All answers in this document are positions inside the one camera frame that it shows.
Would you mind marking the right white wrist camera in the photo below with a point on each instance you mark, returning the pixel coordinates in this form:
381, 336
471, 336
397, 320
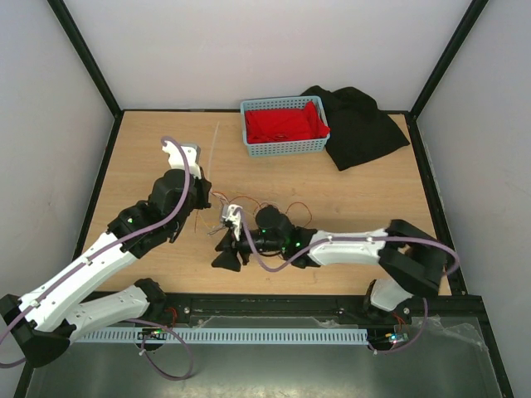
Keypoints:
231, 217

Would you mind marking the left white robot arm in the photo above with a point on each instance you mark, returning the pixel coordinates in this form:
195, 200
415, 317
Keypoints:
46, 321

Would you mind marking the black folded cloth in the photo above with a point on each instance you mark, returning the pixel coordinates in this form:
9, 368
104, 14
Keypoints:
359, 131

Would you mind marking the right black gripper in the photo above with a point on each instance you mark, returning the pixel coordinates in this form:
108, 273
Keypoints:
228, 258

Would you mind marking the black metal frame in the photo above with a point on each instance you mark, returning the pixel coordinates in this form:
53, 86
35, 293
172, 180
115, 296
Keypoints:
460, 303

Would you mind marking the red cloth in basket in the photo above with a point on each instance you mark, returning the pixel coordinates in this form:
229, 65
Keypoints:
283, 125

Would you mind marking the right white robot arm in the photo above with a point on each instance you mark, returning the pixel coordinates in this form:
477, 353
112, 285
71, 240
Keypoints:
413, 261

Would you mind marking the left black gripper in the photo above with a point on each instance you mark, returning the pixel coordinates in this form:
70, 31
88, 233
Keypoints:
202, 185

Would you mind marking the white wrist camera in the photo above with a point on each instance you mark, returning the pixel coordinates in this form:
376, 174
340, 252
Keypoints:
231, 217
183, 154

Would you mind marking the white zip tie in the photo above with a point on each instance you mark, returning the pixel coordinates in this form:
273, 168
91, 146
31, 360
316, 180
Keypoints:
212, 151

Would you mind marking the light blue slotted cable duct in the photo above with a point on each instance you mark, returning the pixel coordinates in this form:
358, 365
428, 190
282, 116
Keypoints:
236, 336

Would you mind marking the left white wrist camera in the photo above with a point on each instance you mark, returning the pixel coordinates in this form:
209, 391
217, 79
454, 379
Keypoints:
183, 154

